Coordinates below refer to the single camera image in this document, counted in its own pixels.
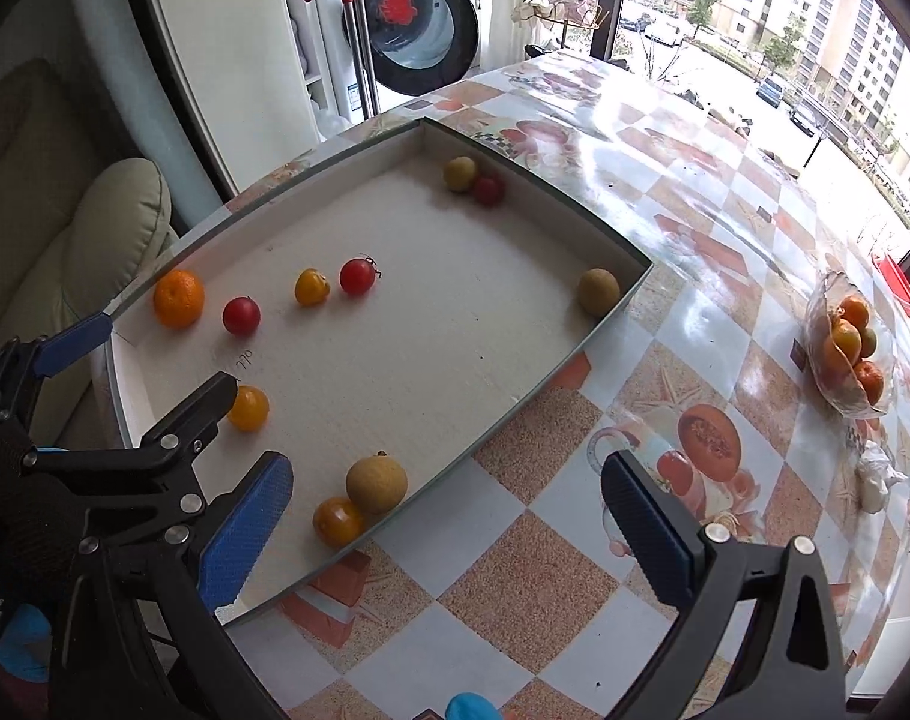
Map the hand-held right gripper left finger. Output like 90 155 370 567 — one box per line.
50 451 295 720

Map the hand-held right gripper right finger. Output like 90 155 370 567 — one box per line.
601 450 850 720

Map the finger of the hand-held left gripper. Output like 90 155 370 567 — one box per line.
125 371 238 515
0 313 115 421

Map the yellow cherry tomato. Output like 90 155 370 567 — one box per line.
226 386 270 433
294 268 331 307

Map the grey shallow cardboard box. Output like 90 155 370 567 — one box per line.
106 118 655 627

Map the person's left hand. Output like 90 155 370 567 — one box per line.
0 604 55 683

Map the person's right hand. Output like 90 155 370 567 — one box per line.
445 692 501 720

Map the orange cherry tomato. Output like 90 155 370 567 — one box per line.
312 496 366 548

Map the beige leather sofa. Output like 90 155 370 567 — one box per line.
0 60 178 443

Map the small mandarin orange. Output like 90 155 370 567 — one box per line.
153 270 205 329

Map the red cherry tomato with stem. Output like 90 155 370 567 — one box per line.
339 255 382 297

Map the crumpled white tissue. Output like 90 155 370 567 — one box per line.
856 442 910 515

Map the clear glass bowl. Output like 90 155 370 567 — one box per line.
804 270 899 419

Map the red plastic basin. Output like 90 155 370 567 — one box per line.
871 253 910 312

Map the white shelf unit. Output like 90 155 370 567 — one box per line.
279 0 328 143

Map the white washing machine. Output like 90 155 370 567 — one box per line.
316 0 493 121

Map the red handled mop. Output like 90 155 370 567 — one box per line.
303 0 382 119

